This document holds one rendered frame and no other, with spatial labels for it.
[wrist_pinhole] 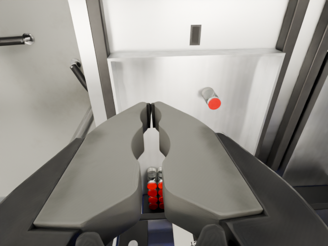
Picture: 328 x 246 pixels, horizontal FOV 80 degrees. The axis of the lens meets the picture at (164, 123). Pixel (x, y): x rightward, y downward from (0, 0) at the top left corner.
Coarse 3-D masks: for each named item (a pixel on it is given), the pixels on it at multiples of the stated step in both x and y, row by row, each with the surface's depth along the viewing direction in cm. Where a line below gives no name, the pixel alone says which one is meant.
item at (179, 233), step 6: (174, 228) 33; (180, 228) 33; (174, 234) 33; (180, 234) 33; (186, 234) 33; (192, 234) 33; (174, 240) 32; (180, 240) 32; (186, 240) 32; (192, 240) 32
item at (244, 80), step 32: (128, 64) 32; (160, 64) 32; (192, 64) 32; (224, 64) 33; (256, 64) 33; (128, 96) 35; (160, 96) 35; (192, 96) 35; (224, 96) 36; (256, 96) 36; (224, 128) 40; (256, 128) 38; (160, 160) 43
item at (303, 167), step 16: (320, 80) 33; (320, 96) 33; (304, 112) 36; (320, 112) 39; (304, 128) 37; (320, 128) 41; (288, 144) 41; (304, 144) 43; (320, 144) 44; (288, 160) 41; (304, 160) 46; (320, 160) 46; (288, 176) 49; (304, 176) 49; (320, 176) 49
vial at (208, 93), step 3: (207, 87) 34; (210, 87) 35; (204, 90) 34; (207, 90) 34; (210, 90) 33; (213, 90) 34; (204, 93) 34; (207, 93) 33; (210, 93) 32; (213, 93) 32; (204, 96) 34; (207, 96) 32; (210, 96) 32; (213, 96) 32; (216, 96) 32; (204, 99) 34; (207, 99) 32; (210, 99) 31; (207, 102) 32
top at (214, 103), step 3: (213, 99) 31; (216, 99) 31; (219, 99) 31; (210, 102) 31; (213, 102) 31; (216, 102) 31; (219, 102) 31; (210, 105) 31; (213, 105) 32; (216, 105) 32; (219, 105) 32; (210, 108) 32; (213, 108) 32; (216, 108) 32
